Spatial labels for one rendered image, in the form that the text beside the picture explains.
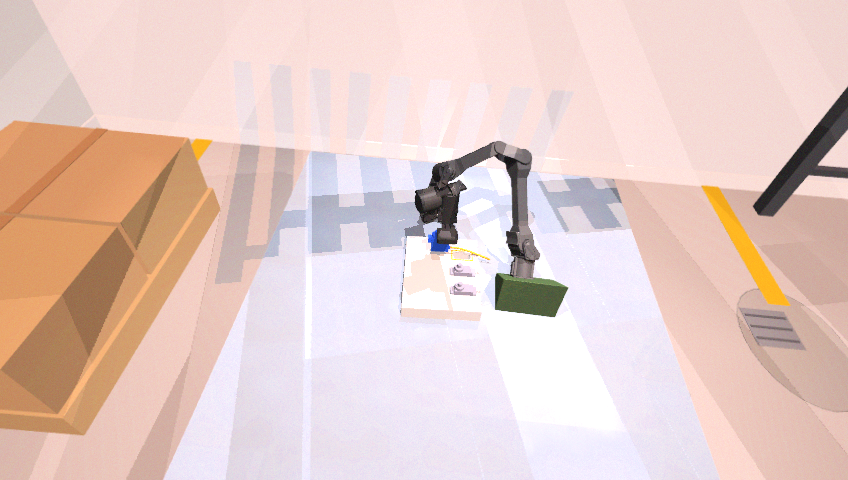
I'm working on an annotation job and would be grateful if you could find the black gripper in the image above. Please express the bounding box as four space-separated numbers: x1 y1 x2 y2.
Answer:
437 205 459 245

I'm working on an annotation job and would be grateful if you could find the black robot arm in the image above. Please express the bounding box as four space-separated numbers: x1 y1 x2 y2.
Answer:
415 141 541 280

